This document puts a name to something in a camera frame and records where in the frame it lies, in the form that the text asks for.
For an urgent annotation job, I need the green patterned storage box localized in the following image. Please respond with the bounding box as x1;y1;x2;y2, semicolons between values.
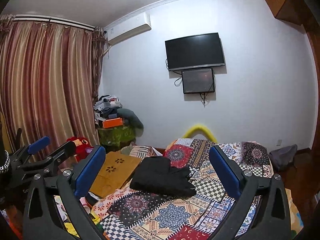
98;126;136;147

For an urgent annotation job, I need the striped red gold curtain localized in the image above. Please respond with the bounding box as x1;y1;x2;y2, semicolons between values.
1;15;106;159

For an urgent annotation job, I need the large black wall television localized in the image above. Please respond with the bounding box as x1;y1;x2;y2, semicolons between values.
165;33;225;71

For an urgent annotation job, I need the yellow garment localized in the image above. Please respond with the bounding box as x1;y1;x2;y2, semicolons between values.
64;212;101;237

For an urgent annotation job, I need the bamboo lap desk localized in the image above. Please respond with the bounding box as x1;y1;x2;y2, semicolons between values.
89;152;142;198

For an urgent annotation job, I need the dark grey cushion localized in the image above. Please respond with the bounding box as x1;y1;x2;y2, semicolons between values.
117;108;144;129

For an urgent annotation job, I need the red plush toy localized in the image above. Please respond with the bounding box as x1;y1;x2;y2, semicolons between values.
67;137;93;162

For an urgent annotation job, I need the black zip hoodie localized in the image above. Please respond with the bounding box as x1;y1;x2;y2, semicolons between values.
130;156;196;197

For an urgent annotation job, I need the white wall air conditioner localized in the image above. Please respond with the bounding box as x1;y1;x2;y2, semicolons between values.
105;12;151;46

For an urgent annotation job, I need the orange box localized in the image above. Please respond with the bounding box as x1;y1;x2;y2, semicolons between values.
103;118;123;129

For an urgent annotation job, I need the small black wall monitor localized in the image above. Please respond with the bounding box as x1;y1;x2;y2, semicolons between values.
182;68;215;94

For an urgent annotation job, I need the grey backpack on floor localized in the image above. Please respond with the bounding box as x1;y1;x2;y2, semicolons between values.
268;144;298;171

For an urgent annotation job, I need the wooden overhead cabinet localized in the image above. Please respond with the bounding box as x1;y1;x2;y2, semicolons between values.
265;0;310;25

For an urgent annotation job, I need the patchwork patterned bedspread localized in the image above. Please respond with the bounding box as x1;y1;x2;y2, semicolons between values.
86;138;274;239

